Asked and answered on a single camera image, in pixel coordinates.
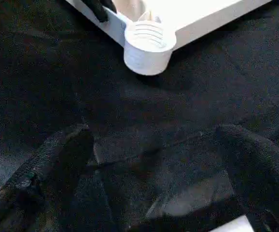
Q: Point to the black work mat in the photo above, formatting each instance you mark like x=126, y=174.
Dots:
x=57, y=72

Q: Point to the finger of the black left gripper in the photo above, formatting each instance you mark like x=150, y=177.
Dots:
x=100, y=9

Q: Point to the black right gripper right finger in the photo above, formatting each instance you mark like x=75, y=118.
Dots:
x=260, y=174

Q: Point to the white table top frame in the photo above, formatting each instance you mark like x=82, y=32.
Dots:
x=188, y=17

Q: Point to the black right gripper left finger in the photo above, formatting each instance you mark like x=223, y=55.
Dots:
x=43, y=179

